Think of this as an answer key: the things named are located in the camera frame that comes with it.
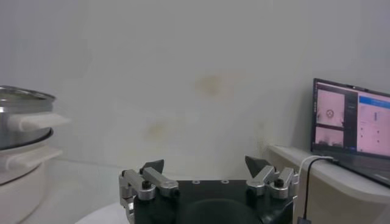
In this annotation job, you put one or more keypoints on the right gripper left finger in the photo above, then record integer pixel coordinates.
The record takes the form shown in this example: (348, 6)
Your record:
(160, 181)

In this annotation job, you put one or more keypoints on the dark open laptop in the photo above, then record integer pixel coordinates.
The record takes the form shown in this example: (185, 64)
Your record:
(335, 115)

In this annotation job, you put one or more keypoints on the white laptop side table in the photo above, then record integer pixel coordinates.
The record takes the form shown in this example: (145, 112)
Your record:
(335, 188)

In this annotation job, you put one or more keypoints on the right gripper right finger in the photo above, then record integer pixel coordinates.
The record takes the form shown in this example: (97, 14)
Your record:
(263, 181)

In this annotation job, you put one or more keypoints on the white round plate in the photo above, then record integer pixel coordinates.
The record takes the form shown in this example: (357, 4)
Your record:
(103, 217)

